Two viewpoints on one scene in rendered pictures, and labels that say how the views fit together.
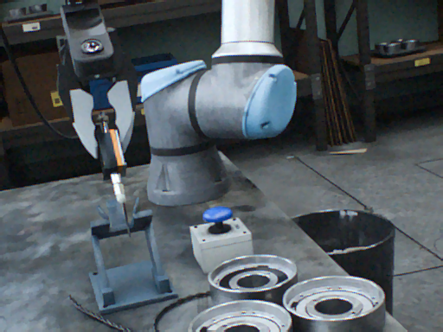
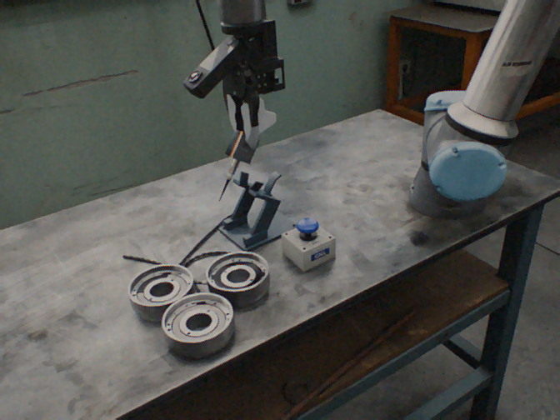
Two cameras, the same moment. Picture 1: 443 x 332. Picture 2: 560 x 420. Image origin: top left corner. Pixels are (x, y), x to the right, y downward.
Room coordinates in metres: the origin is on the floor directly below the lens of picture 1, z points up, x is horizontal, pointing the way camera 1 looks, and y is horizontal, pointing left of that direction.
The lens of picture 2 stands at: (0.60, -0.75, 1.38)
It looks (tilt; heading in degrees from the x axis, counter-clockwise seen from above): 32 degrees down; 65
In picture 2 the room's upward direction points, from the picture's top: 4 degrees counter-clockwise
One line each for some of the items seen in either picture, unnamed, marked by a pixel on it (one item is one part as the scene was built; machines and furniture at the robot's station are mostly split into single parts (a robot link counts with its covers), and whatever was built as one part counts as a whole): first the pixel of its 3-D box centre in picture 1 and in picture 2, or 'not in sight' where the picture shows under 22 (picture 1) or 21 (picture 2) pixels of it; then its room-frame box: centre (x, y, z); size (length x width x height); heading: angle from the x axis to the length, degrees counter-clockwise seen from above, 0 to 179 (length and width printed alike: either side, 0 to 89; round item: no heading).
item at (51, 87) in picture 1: (38, 84); not in sight; (4.35, 0.60, 0.64); 0.49 x 0.40 x 0.37; 101
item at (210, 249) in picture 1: (221, 242); (311, 244); (0.97, -0.07, 0.82); 0.08 x 0.07 x 0.05; 6
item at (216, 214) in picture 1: (219, 226); (307, 233); (0.97, -0.07, 0.85); 0.04 x 0.04 x 0.05
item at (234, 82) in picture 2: (86, 32); (250, 58); (0.94, 0.06, 1.14); 0.09 x 0.08 x 0.12; 9
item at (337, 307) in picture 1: (334, 313); (199, 326); (0.73, -0.16, 0.82); 0.10 x 0.10 x 0.04
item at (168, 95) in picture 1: (179, 102); (455, 127); (1.30, -0.06, 0.97); 0.13 x 0.12 x 0.14; 54
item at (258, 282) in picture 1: (253, 287); (238, 279); (0.82, -0.09, 0.82); 0.10 x 0.10 x 0.04
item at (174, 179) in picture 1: (185, 166); (448, 179); (1.31, -0.05, 0.85); 0.15 x 0.15 x 0.10
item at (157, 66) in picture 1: (132, 81); not in sight; (4.43, 0.07, 0.56); 0.52 x 0.38 x 0.22; 93
